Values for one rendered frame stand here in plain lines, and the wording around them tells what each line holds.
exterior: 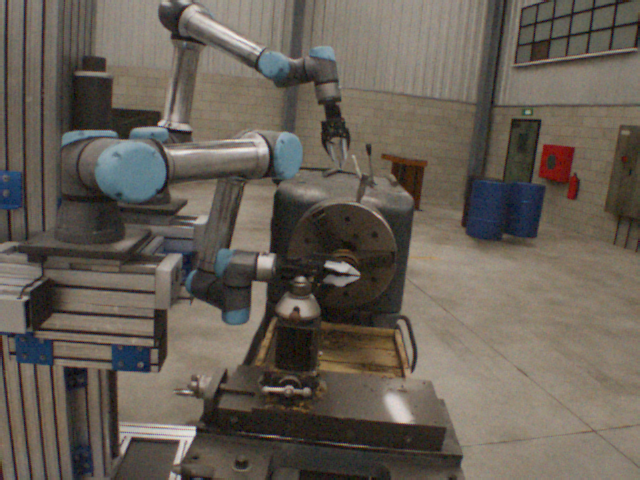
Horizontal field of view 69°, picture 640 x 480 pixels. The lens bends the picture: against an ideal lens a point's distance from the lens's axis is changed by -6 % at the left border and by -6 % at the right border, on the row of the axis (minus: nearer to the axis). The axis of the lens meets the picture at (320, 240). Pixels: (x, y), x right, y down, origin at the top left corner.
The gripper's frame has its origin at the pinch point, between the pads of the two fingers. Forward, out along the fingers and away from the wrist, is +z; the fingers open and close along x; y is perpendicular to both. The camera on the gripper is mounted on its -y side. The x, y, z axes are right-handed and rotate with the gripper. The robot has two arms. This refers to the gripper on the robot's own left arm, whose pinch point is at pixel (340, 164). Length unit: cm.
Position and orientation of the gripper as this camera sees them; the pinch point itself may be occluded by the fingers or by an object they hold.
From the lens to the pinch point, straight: 154.7
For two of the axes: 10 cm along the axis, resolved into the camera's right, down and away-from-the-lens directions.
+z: 1.7, 9.6, 2.1
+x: 9.8, -1.5, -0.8
